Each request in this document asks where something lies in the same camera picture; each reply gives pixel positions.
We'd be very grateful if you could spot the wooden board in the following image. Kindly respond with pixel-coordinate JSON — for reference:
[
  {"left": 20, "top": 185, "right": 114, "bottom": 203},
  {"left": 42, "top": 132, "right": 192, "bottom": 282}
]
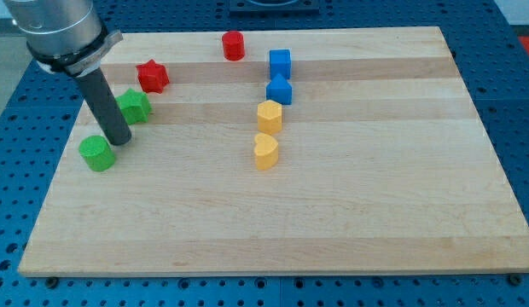
[{"left": 19, "top": 26, "right": 529, "bottom": 277}]

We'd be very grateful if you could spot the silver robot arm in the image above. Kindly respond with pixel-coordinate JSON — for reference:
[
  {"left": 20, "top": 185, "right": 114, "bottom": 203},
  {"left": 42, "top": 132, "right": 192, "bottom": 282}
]
[{"left": 4, "top": 0, "right": 123, "bottom": 77}]

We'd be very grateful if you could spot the blue triangle block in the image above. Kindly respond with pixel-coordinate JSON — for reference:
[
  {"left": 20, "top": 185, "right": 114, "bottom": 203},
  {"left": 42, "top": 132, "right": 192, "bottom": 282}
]
[{"left": 265, "top": 74, "right": 293, "bottom": 105}]

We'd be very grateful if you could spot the red star block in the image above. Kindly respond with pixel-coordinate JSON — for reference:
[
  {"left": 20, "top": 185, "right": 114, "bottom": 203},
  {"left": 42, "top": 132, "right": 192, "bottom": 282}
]
[{"left": 136, "top": 59, "right": 170, "bottom": 94}]

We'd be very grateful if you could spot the yellow heart block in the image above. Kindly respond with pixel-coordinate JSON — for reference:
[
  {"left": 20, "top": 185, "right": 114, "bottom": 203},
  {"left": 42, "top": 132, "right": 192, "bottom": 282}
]
[{"left": 253, "top": 132, "right": 279, "bottom": 171}]

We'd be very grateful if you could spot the red cylinder block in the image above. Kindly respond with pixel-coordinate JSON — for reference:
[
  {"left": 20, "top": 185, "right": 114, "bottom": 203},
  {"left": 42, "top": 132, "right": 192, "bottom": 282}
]
[{"left": 222, "top": 31, "right": 245, "bottom": 61}]

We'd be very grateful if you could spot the yellow hexagon block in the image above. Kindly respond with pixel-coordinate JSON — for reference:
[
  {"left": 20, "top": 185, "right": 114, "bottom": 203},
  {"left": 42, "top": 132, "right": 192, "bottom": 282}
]
[{"left": 257, "top": 100, "right": 282, "bottom": 135}]

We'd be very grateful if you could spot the green star block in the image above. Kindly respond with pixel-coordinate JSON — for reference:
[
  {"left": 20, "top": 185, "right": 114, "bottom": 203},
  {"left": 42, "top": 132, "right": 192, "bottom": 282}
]
[{"left": 115, "top": 88, "right": 152, "bottom": 125}]

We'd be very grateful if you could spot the green cylinder block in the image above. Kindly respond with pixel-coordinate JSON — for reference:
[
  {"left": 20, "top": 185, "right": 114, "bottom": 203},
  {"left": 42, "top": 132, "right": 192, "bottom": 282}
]
[{"left": 78, "top": 136, "right": 116, "bottom": 171}]

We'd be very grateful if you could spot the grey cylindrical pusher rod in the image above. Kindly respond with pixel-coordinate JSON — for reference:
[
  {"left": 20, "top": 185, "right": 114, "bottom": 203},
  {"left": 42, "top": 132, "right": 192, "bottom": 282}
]
[{"left": 75, "top": 68, "right": 131, "bottom": 146}]

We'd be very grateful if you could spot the blue cube block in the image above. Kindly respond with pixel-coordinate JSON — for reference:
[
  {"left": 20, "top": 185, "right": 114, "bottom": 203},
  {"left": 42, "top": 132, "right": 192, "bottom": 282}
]
[{"left": 269, "top": 49, "right": 292, "bottom": 79}]

